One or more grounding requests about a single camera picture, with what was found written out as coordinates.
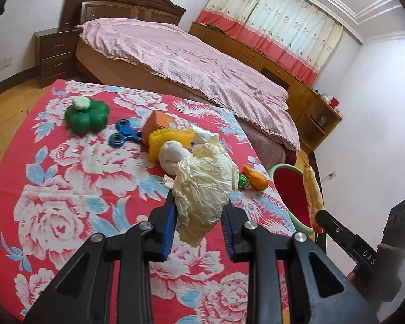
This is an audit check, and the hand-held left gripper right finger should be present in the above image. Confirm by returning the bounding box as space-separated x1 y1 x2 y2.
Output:
221 202 379 324

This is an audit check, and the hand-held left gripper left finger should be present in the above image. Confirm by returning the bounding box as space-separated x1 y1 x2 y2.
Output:
23 191 178 324

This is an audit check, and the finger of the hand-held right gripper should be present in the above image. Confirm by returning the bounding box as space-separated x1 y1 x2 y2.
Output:
315 209 380 274

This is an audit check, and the cream paper ball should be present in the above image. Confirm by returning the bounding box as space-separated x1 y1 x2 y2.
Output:
172 142 240 247

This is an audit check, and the red bucket with green rim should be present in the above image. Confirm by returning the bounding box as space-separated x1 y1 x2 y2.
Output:
272 164 316 236

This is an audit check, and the yellow foam fruit net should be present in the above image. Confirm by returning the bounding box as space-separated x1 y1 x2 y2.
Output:
148 128 194 163

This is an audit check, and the orange cardboard box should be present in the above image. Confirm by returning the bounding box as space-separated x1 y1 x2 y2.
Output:
142 111 178 142

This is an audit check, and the orange plastic toy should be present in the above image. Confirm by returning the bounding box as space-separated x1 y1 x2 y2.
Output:
240 164 269 190

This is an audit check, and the white rolled cloth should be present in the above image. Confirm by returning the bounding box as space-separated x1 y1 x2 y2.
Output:
158 141 194 175

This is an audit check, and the mauve blanket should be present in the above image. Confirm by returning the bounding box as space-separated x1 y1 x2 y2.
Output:
236 115 296 169

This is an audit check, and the red floral blanket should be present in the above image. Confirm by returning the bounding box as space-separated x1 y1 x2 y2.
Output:
0 79 319 324

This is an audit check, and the wooden corner shelf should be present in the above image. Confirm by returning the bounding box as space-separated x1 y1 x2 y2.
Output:
295 91 343 154

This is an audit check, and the blue fidget spinner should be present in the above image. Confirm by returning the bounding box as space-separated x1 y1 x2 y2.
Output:
108 118 145 148

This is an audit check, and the green clover toy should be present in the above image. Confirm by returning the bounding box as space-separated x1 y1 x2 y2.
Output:
65 98 110 134

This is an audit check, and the small white clover piece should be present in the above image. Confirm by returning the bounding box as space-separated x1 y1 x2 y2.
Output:
71 96 90 111

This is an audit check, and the bed with pink cover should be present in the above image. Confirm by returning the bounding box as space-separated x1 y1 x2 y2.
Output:
75 18 301 151

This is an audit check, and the long low wooden cabinet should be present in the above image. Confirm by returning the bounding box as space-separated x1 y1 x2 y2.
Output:
188 21 311 109

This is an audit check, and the dark wooden nightstand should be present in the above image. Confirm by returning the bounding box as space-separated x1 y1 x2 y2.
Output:
34 29 83 89

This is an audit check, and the cream and red curtain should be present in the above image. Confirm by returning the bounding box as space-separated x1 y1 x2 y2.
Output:
196 0 344 86

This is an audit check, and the dark wooden bed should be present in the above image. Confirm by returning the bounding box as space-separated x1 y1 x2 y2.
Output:
59 0 230 109

